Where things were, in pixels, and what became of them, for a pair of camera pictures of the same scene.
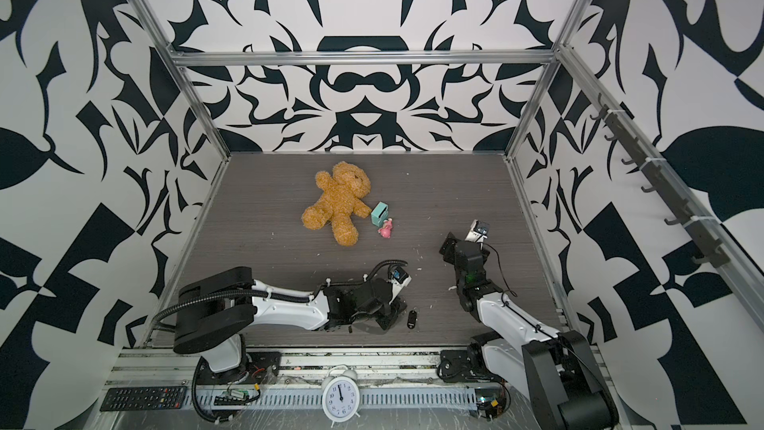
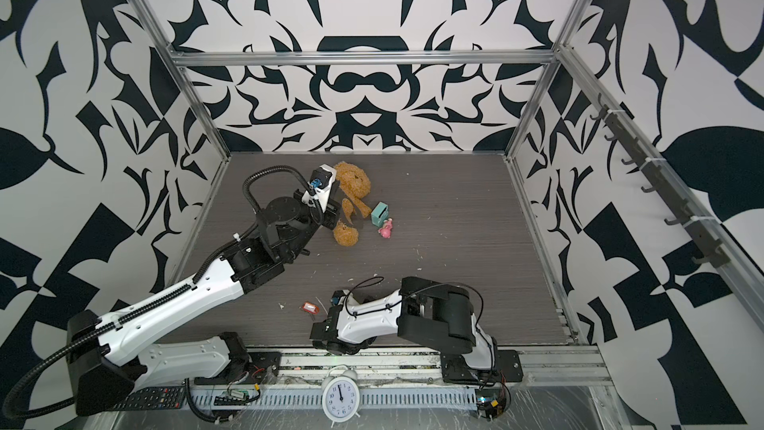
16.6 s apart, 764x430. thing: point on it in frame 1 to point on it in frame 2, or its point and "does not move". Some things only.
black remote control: [143, 398] does not move
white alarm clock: [341, 394] does not move
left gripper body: [387, 303] to [330, 208]
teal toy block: [379, 214] does not move
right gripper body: [453, 245] to [367, 345]
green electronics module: [489, 402] does not move
